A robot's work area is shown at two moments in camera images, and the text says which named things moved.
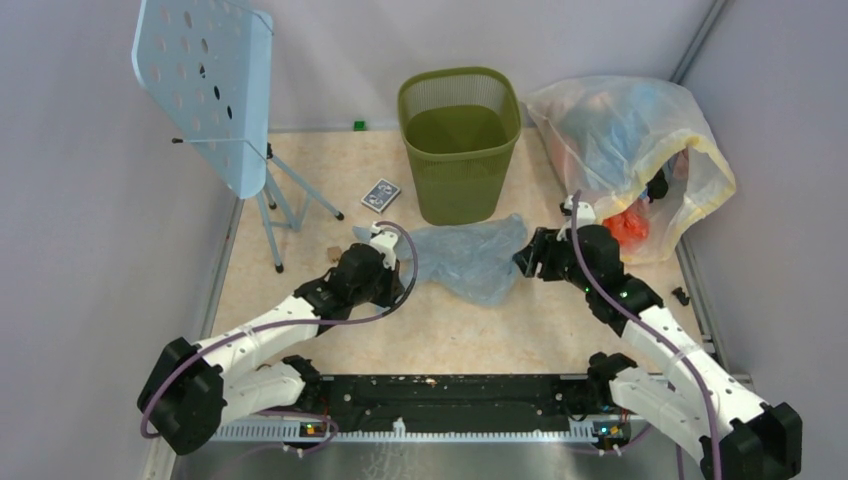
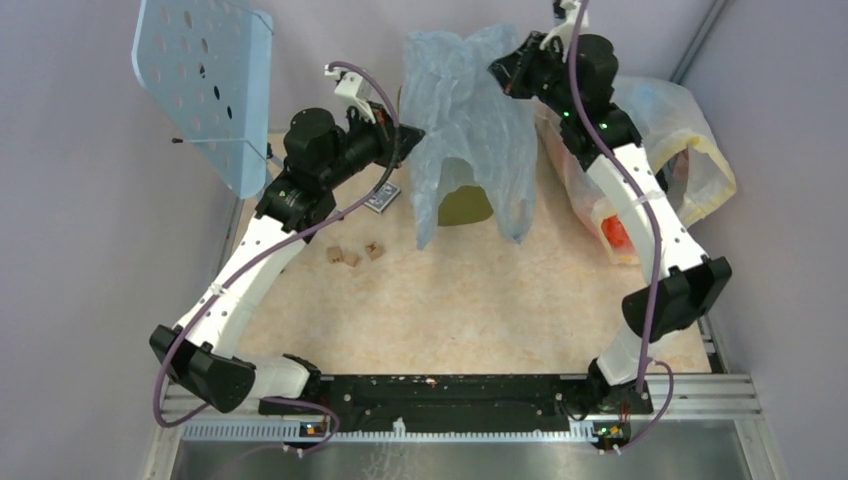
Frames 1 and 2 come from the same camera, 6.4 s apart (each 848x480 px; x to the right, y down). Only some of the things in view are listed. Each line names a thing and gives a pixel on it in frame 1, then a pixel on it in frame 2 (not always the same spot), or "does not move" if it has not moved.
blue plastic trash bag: x=473 y=262 to x=449 y=92
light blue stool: x=213 y=67 does not move
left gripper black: x=394 y=286 to x=394 y=141
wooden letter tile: x=334 y=253 does not move
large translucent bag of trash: x=639 y=152 does not move
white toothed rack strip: x=363 y=432 does not move
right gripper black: x=544 y=246 to x=510 y=71
